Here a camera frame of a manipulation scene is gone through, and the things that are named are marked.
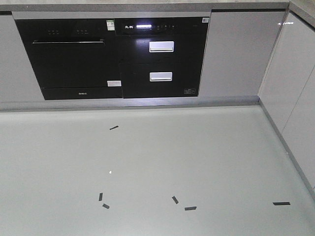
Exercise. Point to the black disinfection cabinet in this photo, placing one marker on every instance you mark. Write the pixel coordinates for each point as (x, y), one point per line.
(136, 62)

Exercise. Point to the black floor tape left upper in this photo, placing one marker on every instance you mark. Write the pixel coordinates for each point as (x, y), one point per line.
(100, 197)

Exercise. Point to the black floor tape middle right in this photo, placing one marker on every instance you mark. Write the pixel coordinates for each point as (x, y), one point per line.
(190, 208)

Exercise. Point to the black built-in dishwasher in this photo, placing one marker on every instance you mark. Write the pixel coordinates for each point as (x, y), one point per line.
(72, 58)

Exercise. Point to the grey right cabinet panel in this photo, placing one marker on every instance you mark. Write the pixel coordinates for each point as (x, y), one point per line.
(238, 49)

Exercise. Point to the grey cabinet panel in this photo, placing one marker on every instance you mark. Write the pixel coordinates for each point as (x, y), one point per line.
(238, 49)
(17, 79)

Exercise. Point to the grey side cabinet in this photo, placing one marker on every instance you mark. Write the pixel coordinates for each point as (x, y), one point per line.
(288, 91)

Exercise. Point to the grey left cabinet panel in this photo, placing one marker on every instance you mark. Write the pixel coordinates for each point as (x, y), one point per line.
(17, 79)

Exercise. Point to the black floor tape far right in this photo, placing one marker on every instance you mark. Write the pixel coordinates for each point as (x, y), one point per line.
(281, 203)

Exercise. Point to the grey stone countertop edge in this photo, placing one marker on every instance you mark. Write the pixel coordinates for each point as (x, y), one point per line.
(300, 7)

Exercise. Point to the lower silver drawer handle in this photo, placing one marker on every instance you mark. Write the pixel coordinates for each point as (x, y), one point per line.
(160, 76)

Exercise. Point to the silver drawer handle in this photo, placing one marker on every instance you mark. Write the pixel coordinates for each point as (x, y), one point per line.
(160, 76)
(161, 46)

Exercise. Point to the upper silver drawer handle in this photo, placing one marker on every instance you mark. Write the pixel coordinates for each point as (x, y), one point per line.
(161, 46)

